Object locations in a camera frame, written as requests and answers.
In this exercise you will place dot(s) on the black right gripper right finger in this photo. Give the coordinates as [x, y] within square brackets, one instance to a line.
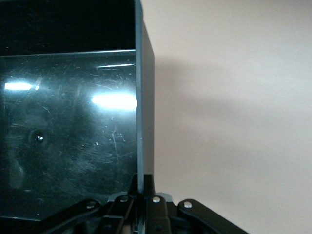
[158, 214]

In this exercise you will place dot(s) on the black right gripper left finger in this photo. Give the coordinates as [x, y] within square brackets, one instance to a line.
[122, 209]

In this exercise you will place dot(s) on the black plastic tray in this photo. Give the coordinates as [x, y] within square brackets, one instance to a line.
[73, 117]

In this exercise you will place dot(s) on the table cover sheet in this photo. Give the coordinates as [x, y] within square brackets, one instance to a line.
[231, 109]

